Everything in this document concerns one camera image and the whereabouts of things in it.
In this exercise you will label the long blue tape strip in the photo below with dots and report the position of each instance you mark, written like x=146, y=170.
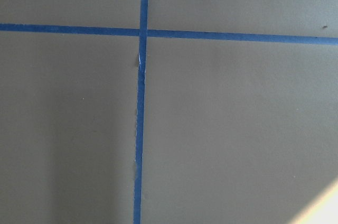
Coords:
x=140, y=111

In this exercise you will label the crossing blue tape strip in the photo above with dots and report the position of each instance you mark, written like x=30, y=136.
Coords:
x=168, y=34

